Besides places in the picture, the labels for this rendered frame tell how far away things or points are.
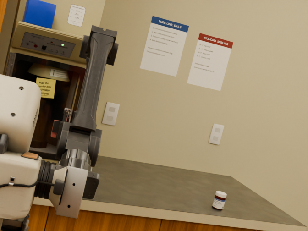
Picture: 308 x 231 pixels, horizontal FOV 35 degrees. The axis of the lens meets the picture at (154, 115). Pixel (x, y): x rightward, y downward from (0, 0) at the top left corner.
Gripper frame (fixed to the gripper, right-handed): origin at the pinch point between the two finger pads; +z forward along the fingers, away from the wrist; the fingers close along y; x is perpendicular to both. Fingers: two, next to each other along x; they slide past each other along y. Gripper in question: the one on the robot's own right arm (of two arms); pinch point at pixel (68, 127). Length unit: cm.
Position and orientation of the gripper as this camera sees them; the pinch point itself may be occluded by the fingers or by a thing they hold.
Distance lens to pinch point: 193.3
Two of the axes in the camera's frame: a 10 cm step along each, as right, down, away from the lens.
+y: -9.1, -1.8, -3.7
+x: -2.5, 9.6, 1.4
